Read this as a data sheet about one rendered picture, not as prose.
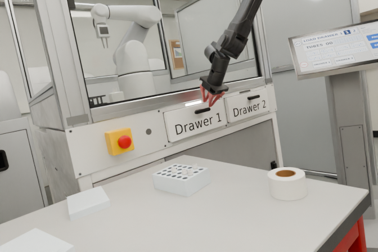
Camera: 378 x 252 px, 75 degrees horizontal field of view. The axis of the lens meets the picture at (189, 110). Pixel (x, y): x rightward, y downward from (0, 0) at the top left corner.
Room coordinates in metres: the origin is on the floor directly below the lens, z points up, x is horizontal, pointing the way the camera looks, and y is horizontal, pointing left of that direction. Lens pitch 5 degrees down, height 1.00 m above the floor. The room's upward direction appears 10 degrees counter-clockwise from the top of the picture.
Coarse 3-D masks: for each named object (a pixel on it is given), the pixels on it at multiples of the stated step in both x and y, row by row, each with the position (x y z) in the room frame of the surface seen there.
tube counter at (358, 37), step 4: (352, 36) 1.41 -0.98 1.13; (356, 36) 1.40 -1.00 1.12; (360, 36) 1.39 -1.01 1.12; (328, 40) 1.44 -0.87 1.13; (332, 40) 1.43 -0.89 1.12; (336, 40) 1.42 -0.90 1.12; (340, 40) 1.42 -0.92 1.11; (344, 40) 1.41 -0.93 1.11; (348, 40) 1.40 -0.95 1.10; (352, 40) 1.39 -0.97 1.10; (356, 40) 1.38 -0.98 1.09; (328, 44) 1.43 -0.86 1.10; (332, 44) 1.42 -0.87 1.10
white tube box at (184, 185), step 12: (168, 168) 0.65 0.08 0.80; (180, 168) 0.63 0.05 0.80; (192, 168) 0.61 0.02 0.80; (204, 168) 0.59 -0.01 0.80; (156, 180) 0.61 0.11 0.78; (168, 180) 0.57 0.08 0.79; (180, 180) 0.54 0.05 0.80; (192, 180) 0.55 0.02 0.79; (204, 180) 0.57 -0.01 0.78; (180, 192) 0.55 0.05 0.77; (192, 192) 0.54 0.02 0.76
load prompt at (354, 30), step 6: (342, 30) 1.45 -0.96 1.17; (348, 30) 1.44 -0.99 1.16; (354, 30) 1.43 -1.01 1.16; (312, 36) 1.50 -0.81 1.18; (318, 36) 1.49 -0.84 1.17; (324, 36) 1.47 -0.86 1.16; (330, 36) 1.46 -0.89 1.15; (336, 36) 1.44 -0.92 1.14; (342, 36) 1.43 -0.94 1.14; (306, 42) 1.49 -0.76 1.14; (312, 42) 1.48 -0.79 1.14
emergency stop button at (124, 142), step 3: (120, 138) 0.71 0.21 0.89; (123, 138) 0.71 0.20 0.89; (126, 138) 0.72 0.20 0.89; (129, 138) 0.73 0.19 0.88; (120, 141) 0.71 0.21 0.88; (123, 141) 0.71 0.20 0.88; (126, 141) 0.72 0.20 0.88; (129, 141) 0.72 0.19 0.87; (120, 144) 0.71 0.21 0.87; (123, 144) 0.71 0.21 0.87; (126, 144) 0.72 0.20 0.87; (129, 144) 0.72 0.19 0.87; (123, 147) 0.71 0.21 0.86; (126, 147) 0.72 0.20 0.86
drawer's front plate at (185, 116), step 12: (192, 108) 0.94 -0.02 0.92; (204, 108) 0.98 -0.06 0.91; (216, 108) 1.02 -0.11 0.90; (168, 120) 0.87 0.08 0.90; (180, 120) 0.90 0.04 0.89; (192, 120) 0.94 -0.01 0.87; (216, 120) 1.01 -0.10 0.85; (168, 132) 0.88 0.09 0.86; (180, 132) 0.90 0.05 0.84; (192, 132) 0.93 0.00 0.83
